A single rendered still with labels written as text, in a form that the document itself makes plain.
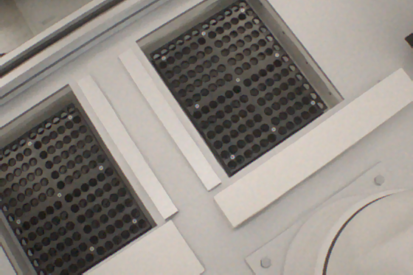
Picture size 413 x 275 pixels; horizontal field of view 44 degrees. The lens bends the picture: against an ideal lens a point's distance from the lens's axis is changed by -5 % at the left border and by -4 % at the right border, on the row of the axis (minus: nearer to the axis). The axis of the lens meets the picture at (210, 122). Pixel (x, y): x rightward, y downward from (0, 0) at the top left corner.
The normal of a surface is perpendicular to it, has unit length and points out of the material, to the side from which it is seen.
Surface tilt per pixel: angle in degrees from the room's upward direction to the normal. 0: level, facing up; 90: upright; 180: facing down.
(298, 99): 0
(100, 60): 0
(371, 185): 0
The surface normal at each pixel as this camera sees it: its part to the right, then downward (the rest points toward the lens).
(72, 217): 0.00, -0.25
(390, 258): -0.76, 0.03
